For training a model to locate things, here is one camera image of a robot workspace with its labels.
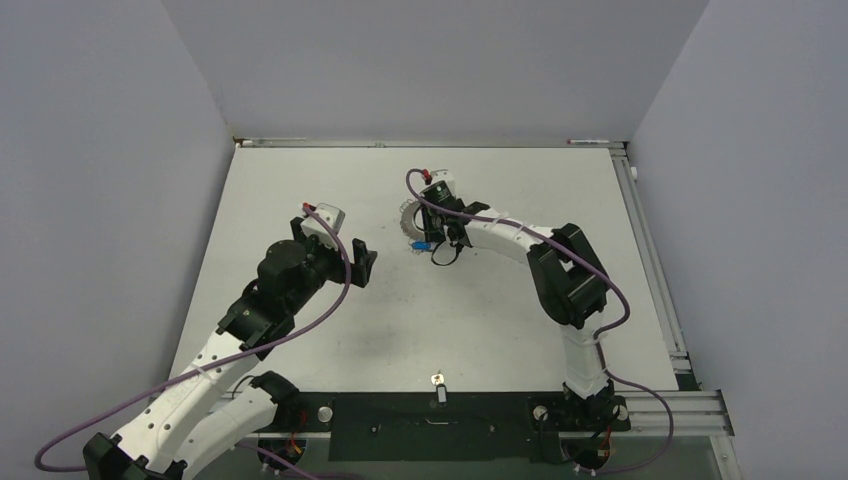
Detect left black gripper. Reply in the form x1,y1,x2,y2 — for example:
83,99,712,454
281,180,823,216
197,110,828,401
287,218,375,313

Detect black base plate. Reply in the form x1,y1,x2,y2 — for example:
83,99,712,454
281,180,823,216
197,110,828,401
265,392,631,463

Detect aluminium frame rail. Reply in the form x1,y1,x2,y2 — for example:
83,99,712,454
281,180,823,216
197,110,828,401
609,142,733,437

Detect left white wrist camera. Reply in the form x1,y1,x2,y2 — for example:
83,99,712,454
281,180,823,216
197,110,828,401
300,203,346,237

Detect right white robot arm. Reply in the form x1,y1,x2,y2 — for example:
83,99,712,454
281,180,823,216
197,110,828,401
419,180,610,428

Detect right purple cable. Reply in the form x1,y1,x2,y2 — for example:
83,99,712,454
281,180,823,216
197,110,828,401
405,168,676,476

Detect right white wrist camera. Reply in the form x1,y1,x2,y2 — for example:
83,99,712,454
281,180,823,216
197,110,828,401
428,169,457,195

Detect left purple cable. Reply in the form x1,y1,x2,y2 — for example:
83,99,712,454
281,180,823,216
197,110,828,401
34,205,352,473

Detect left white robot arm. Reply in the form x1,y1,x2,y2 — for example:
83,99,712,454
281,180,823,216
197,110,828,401
83,204,377,479

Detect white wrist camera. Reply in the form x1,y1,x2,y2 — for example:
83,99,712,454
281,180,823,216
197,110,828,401
300,203,346,237
428,169,457,195

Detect silver perforated ring disc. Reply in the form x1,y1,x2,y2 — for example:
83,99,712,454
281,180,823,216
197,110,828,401
399,199,426,242

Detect purple cable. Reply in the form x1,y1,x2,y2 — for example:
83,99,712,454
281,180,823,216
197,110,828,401
34,205,352,473
405,168,676,476

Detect red white marker pen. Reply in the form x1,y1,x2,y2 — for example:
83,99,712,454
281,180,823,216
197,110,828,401
567,139,612,146

